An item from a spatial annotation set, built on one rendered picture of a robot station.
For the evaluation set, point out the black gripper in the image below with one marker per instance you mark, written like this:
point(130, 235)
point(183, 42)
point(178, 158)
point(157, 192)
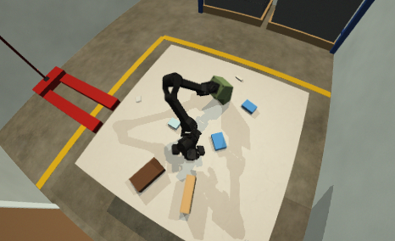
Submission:
point(200, 149)

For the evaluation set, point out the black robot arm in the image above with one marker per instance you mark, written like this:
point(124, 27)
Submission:
point(188, 124)

